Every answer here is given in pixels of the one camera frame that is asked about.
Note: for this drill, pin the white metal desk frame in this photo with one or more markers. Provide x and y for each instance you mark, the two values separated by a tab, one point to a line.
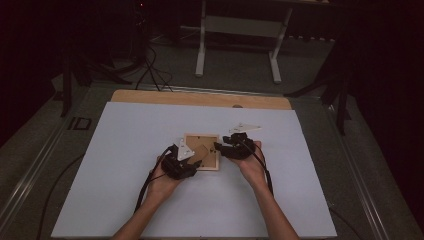
241	26

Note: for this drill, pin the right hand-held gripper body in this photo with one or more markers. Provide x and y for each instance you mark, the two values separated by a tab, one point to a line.
238	150

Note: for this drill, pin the metal floor rail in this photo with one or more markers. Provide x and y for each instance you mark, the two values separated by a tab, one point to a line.
361	186
23	188

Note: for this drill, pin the square wooden board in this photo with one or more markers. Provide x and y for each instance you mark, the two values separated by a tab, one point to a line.
206	156

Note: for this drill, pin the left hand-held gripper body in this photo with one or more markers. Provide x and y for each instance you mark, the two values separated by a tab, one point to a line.
176	168

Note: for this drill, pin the black metal stand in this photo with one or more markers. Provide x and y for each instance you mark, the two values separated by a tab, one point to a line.
66	86
341	100

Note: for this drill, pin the white table mat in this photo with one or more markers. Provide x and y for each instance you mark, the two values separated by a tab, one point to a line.
116	150

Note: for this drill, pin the person's right hand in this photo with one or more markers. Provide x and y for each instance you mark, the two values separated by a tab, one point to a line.
251	170

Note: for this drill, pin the person's left hand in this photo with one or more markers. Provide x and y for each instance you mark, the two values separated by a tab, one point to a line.
161	186

